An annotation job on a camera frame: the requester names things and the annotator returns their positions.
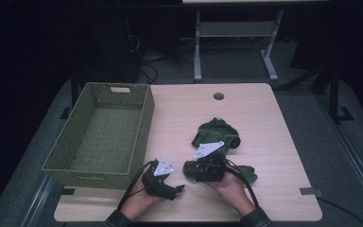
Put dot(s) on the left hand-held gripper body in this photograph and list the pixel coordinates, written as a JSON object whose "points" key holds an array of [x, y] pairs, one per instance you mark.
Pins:
{"points": [[156, 184]]}

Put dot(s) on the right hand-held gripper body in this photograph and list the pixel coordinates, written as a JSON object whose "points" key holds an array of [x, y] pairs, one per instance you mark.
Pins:
{"points": [[211, 168]]}

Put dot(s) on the green fuzzy cloth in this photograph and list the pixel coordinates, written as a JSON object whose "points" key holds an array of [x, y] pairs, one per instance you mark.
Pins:
{"points": [[216, 130]]}

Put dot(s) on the green woven basket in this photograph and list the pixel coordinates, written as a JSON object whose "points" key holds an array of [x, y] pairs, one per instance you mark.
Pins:
{"points": [[107, 132]]}

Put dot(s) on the person's left hand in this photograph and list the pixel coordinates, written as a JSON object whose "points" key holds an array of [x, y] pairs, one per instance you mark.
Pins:
{"points": [[141, 201]]}

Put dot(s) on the person's right hand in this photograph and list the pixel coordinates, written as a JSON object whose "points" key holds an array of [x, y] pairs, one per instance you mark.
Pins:
{"points": [[233, 194]]}

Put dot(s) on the grey table grommet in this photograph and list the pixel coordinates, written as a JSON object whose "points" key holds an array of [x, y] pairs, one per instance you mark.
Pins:
{"points": [[218, 96]]}

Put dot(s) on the grey tape strip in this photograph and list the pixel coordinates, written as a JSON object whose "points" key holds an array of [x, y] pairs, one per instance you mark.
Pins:
{"points": [[310, 191]]}

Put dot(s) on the grey metal stand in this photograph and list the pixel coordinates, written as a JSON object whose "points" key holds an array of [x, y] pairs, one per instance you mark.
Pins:
{"points": [[236, 29]]}

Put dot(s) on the black metal stand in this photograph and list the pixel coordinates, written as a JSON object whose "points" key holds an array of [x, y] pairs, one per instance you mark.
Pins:
{"points": [[334, 94]]}

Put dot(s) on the dark computer tower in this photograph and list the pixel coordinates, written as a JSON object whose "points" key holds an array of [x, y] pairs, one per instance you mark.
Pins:
{"points": [[113, 47]]}

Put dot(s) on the aluminium floor rail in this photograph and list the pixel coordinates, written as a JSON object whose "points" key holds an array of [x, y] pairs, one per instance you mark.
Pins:
{"points": [[353, 154], [38, 201]]}

